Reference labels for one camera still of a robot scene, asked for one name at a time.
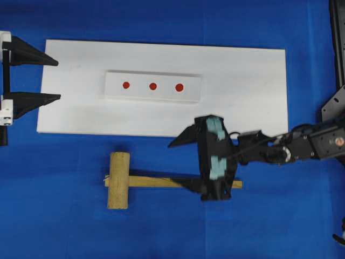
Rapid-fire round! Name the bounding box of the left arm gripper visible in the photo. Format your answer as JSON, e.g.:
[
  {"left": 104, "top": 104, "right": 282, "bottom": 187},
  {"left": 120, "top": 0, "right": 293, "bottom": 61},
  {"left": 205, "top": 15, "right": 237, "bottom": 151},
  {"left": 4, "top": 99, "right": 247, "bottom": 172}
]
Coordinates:
[{"left": 1, "top": 31, "right": 61, "bottom": 126}]

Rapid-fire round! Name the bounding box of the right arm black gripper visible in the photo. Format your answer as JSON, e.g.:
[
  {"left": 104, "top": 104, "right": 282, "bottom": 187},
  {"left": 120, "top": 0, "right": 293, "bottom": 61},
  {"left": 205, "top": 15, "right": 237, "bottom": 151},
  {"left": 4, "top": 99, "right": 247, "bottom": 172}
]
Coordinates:
[{"left": 168, "top": 115, "right": 237, "bottom": 201}]

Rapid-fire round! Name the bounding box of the wooden mallet hammer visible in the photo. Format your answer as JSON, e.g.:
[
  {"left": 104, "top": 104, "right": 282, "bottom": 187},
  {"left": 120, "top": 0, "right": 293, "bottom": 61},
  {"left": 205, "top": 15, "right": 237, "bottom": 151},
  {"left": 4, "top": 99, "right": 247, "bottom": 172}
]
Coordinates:
[{"left": 104, "top": 152, "right": 243, "bottom": 209}]

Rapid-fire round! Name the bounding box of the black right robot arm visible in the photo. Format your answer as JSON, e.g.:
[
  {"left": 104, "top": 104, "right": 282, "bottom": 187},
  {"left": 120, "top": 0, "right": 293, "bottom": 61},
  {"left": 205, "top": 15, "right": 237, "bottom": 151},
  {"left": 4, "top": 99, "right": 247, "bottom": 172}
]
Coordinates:
[{"left": 168, "top": 115, "right": 344, "bottom": 201}]

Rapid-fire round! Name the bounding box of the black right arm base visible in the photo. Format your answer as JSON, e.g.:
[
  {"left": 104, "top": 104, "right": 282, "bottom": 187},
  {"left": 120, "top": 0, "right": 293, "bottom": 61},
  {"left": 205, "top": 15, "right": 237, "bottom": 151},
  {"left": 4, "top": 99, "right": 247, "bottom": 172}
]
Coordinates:
[{"left": 321, "top": 0, "right": 344, "bottom": 121}]

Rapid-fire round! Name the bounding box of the black block at left edge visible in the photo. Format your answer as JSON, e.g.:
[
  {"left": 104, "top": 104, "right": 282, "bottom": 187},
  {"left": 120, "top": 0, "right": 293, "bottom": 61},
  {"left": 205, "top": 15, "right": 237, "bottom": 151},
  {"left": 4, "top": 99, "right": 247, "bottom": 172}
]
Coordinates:
[{"left": 0, "top": 125, "right": 8, "bottom": 146}]

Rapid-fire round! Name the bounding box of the large white foam board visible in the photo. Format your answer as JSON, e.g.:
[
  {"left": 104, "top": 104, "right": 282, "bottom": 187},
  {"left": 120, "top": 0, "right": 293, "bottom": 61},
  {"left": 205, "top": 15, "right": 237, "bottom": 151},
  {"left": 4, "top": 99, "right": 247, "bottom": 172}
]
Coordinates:
[{"left": 37, "top": 39, "right": 288, "bottom": 137}]

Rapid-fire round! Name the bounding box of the small white raised block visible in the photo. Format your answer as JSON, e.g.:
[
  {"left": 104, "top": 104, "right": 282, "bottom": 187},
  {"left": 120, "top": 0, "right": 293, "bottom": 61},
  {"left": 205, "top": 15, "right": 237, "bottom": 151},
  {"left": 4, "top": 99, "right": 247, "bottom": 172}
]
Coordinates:
[{"left": 103, "top": 70, "right": 202, "bottom": 104}]

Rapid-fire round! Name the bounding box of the black clamp at lower right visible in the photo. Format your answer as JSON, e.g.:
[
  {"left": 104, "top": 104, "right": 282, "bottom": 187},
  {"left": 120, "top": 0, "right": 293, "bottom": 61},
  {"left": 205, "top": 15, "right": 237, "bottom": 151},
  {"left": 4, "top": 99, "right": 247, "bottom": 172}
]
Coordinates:
[{"left": 332, "top": 217, "right": 345, "bottom": 246}]

